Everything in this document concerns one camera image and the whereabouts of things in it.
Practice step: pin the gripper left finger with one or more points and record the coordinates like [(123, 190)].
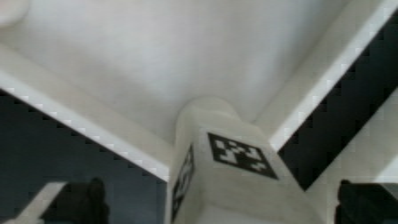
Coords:
[(68, 204)]

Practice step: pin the white U-shaped obstacle fence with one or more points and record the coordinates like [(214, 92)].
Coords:
[(366, 162)]

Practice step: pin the white square table top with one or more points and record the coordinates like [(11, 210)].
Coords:
[(109, 60)]

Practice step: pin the white table leg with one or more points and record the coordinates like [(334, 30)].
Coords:
[(231, 186)]

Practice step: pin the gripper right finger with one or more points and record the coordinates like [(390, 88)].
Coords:
[(366, 203)]

